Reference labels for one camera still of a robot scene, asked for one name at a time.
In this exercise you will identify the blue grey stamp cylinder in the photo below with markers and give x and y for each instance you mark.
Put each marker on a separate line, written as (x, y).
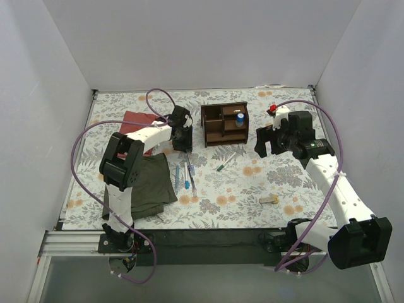
(240, 120)

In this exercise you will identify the small tan yellow eraser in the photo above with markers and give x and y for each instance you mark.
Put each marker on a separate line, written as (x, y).
(273, 199)

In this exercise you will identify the red folded cloth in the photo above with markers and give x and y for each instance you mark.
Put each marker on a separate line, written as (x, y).
(139, 117)

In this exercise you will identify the floral patterned table mat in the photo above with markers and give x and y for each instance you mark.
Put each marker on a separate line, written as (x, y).
(226, 199)

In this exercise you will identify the olive green folded cloth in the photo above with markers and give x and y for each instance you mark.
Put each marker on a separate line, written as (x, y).
(153, 188)

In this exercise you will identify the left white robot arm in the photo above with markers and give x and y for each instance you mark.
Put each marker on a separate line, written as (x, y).
(123, 162)

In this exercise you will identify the aluminium frame rail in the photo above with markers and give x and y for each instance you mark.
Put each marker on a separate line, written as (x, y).
(83, 267)

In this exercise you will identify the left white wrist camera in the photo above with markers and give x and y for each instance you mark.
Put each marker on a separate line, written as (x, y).
(189, 122)

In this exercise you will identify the brown wooden desk organizer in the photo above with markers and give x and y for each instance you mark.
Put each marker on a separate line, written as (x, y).
(218, 124)

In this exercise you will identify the blue capped white pen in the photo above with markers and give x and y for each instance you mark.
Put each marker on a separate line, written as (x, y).
(186, 176)

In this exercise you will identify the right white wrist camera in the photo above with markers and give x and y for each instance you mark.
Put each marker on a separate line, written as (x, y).
(278, 113)

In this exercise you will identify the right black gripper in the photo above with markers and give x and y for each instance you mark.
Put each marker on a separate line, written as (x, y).
(265, 141)

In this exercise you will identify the clear long pen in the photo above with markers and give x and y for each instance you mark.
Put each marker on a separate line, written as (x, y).
(194, 190)

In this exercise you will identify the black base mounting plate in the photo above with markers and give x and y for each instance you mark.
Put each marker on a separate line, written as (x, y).
(219, 246)

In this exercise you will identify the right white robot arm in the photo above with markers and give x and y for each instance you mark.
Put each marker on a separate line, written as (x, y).
(360, 237)

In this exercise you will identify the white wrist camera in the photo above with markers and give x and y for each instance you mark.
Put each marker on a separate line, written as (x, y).
(278, 113)
(189, 122)

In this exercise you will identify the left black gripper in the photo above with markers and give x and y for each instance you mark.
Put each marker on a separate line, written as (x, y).
(182, 144)

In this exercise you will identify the green capped white pen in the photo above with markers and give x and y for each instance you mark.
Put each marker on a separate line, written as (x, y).
(220, 167)

